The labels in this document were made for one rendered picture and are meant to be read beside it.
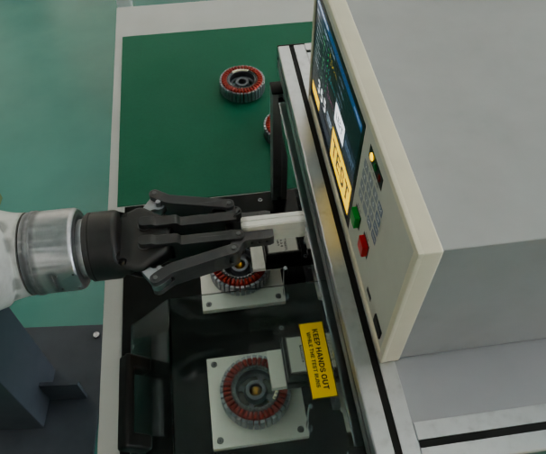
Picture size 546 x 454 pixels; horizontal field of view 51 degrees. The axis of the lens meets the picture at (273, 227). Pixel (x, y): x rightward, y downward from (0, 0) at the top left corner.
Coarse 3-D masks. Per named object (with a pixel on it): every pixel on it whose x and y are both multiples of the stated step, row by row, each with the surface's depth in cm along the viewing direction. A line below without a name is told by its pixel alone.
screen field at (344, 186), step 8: (336, 144) 71; (336, 152) 72; (336, 160) 72; (336, 168) 73; (344, 168) 68; (336, 176) 73; (344, 176) 69; (344, 184) 69; (344, 192) 70; (344, 200) 70
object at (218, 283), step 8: (248, 248) 107; (248, 256) 108; (248, 264) 105; (216, 272) 103; (224, 272) 103; (232, 272) 106; (240, 272) 105; (248, 272) 106; (256, 272) 103; (264, 272) 104; (216, 280) 103; (224, 280) 102; (232, 280) 102; (240, 280) 102; (248, 280) 103; (256, 280) 102; (264, 280) 104; (224, 288) 103; (232, 288) 102; (240, 288) 103; (248, 288) 102
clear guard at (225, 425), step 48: (288, 288) 72; (144, 336) 72; (192, 336) 68; (240, 336) 68; (288, 336) 68; (336, 336) 68; (144, 384) 69; (192, 384) 65; (240, 384) 65; (288, 384) 65; (336, 384) 65; (144, 432) 65; (192, 432) 62; (240, 432) 62; (288, 432) 62; (336, 432) 62
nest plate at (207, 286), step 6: (228, 270) 108; (270, 270) 108; (276, 270) 108; (204, 276) 107; (210, 276) 107; (270, 276) 107; (276, 276) 107; (204, 282) 106; (210, 282) 106; (270, 282) 106; (276, 282) 106; (282, 282) 106; (204, 288) 105; (210, 288) 105; (216, 288) 105; (204, 294) 105
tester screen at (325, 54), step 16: (320, 16) 72; (320, 32) 74; (320, 48) 75; (320, 64) 76; (336, 64) 66; (320, 80) 77; (336, 80) 67; (336, 96) 68; (352, 112) 61; (336, 128) 70; (352, 128) 62; (352, 144) 63
